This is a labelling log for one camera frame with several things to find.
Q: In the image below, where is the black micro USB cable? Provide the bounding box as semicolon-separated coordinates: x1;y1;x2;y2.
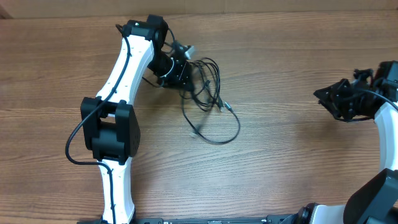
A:
180;90;241;146

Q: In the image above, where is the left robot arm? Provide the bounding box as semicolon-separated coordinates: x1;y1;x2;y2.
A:
80;15;194;223

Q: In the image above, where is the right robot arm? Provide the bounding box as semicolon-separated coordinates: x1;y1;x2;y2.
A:
284;60;397;224

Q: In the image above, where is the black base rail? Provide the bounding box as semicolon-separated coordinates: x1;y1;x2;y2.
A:
77;213;299;224

